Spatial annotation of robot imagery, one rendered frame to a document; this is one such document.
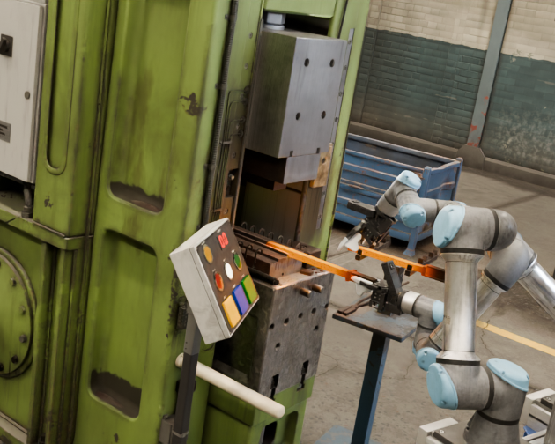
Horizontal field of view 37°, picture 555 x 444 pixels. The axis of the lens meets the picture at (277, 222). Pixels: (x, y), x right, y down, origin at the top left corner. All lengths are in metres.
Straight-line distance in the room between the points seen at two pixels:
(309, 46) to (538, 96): 7.91
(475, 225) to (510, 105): 8.47
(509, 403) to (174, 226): 1.19
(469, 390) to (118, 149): 1.47
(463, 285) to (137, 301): 1.28
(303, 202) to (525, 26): 7.64
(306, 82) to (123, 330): 1.12
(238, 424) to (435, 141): 8.30
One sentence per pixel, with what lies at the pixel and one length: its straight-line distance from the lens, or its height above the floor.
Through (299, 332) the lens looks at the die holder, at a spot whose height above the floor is 0.70.
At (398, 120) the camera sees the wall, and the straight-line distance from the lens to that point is 11.42.
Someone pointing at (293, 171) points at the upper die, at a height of 1.31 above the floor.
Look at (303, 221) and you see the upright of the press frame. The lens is 3.30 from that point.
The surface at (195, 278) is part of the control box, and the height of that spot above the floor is 1.11.
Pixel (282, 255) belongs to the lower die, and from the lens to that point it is 3.02.
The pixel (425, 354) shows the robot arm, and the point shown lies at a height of 0.91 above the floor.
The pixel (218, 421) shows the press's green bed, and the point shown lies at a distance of 3.27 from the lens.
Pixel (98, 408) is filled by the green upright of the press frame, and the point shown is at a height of 0.31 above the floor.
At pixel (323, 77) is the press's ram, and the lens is 2.92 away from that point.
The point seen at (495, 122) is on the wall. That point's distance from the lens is 10.79.
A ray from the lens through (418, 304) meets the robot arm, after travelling 2.76.
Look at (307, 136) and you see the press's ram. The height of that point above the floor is 1.43.
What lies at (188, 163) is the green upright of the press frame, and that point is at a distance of 2.72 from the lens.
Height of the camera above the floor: 1.94
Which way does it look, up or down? 16 degrees down
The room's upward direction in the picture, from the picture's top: 9 degrees clockwise
